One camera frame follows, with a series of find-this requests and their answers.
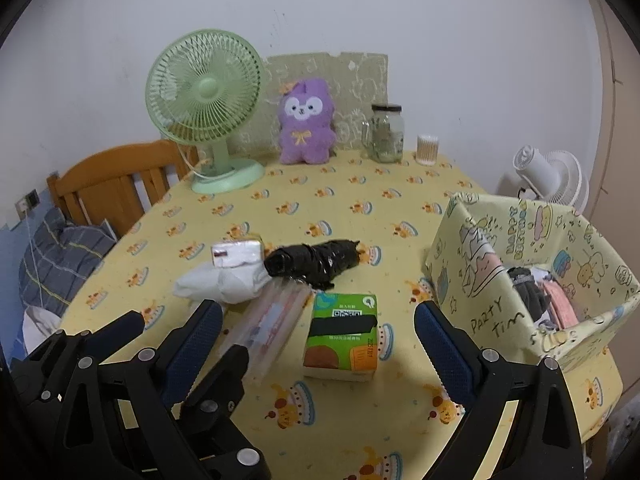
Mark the glass jar with dark lid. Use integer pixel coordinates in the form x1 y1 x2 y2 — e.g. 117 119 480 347
361 104 404 163

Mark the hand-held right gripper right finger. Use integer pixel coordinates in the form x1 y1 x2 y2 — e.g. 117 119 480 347
414 300 586 480

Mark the clear plastic packet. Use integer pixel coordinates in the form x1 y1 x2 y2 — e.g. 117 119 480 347
220 280 314 387

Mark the white bedding cloth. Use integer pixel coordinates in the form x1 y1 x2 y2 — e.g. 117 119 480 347
22 305 63 356

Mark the grey plaid pillow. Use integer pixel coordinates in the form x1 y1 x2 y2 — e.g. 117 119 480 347
19 207 119 318

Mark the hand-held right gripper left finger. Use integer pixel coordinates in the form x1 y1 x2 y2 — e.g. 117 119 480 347
54 299 223 480

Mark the pink cloth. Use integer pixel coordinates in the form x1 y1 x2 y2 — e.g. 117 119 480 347
542 280 582 329

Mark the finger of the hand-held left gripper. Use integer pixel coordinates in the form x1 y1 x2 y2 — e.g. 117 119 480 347
180 345 271 480
10 310 146 411

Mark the white standing fan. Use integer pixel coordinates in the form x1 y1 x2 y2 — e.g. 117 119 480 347
512 145 590 211

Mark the beige patterned board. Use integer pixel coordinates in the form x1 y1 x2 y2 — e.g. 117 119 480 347
234 51 390 157

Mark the cartoon print storage box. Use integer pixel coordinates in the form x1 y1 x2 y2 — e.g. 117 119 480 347
424 192 640 372

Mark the white fan cord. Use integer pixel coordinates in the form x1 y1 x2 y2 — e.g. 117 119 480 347
188 152 217 182

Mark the cartoon print tissue pack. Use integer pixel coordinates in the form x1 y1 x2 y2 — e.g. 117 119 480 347
211 234 265 269

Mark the yellow printed tablecloth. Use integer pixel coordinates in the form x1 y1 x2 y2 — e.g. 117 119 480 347
60 151 624 480

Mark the black plastic bag roll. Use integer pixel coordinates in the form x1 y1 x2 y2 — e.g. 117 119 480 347
264 239 362 292

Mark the grey cloth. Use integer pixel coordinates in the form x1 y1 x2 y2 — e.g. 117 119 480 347
506 267 552 326

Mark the green desk fan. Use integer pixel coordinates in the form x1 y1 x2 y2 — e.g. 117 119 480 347
145 30 266 195

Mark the purple plush toy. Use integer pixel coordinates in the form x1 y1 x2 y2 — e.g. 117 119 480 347
277 78 338 165

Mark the green tissue pack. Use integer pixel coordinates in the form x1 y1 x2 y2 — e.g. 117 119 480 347
302 292 381 384

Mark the wall socket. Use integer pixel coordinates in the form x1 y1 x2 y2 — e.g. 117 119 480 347
15 190 41 219

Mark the cotton swab container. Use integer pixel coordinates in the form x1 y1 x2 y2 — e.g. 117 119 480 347
416 134 441 167

